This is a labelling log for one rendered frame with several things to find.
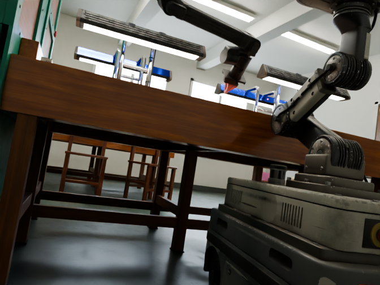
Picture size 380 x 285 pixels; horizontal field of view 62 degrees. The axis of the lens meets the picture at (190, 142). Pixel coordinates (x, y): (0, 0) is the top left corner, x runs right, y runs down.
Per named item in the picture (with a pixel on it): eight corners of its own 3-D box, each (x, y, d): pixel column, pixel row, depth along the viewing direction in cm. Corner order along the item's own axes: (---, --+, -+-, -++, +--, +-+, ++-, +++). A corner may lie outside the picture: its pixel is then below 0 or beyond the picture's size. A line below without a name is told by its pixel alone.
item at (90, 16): (206, 57, 159) (208, 43, 160) (75, 20, 137) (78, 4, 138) (199, 61, 166) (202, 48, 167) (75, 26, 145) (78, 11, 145)
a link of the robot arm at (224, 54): (261, 44, 125) (251, 36, 131) (237, 38, 120) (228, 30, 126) (249, 72, 131) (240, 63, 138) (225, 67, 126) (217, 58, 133)
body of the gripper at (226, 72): (220, 72, 139) (228, 57, 135) (241, 77, 143) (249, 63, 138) (223, 80, 135) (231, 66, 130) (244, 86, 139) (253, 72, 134)
